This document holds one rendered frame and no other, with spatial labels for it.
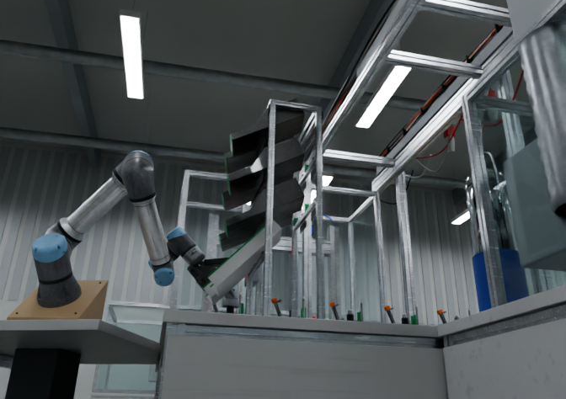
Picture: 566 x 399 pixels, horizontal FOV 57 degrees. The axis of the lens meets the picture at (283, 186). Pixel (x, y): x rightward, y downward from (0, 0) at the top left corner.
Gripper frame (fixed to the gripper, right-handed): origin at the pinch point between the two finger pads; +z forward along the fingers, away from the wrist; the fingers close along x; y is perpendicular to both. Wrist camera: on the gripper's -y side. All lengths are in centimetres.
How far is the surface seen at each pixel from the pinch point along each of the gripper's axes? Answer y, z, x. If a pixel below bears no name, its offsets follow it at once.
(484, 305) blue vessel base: -44, 58, 61
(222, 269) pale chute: 9.4, -4.5, 48.2
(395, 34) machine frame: -105, -34, 55
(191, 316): 30, 3, 75
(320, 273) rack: -12, 16, 53
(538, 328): -14, 53, 115
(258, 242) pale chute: -5, -4, 50
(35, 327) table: 60, -24, 49
